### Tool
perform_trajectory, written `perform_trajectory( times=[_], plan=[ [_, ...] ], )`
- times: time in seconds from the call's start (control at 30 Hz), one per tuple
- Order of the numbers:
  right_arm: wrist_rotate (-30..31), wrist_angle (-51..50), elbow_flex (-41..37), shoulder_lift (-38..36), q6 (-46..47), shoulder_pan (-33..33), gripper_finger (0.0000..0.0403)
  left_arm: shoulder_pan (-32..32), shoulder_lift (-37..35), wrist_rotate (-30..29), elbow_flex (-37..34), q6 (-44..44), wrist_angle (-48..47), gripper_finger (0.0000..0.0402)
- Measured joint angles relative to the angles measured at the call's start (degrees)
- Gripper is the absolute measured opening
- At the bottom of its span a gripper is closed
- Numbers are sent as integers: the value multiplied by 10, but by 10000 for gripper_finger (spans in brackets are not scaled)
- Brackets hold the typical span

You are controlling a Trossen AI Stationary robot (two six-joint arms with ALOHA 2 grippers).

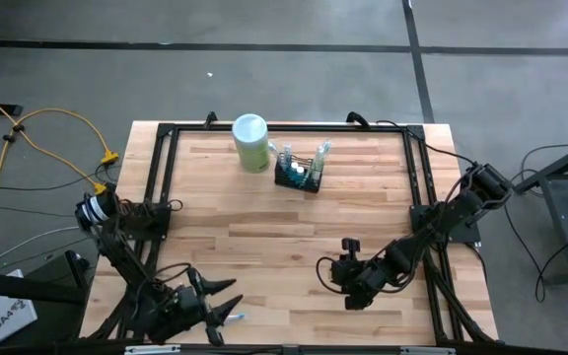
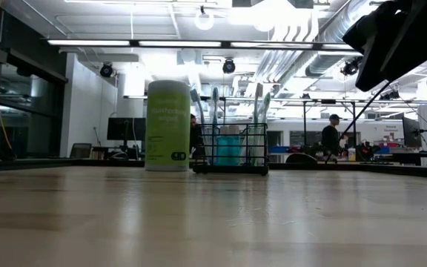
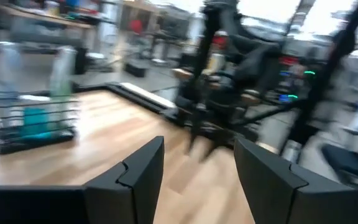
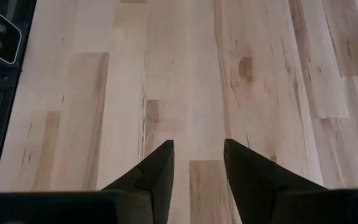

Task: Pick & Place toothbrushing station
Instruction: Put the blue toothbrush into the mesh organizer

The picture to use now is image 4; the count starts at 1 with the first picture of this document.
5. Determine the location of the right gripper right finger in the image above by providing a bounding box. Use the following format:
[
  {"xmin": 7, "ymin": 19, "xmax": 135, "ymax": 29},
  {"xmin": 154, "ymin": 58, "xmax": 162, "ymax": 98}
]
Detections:
[{"xmin": 224, "ymin": 139, "xmax": 358, "ymax": 224}]

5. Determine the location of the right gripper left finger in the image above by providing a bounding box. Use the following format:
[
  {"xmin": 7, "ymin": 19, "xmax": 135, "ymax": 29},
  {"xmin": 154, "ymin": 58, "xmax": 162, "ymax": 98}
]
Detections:
[{"xmin": 0, "ymin": 139, "xmax": 175, "ymax": 224}]

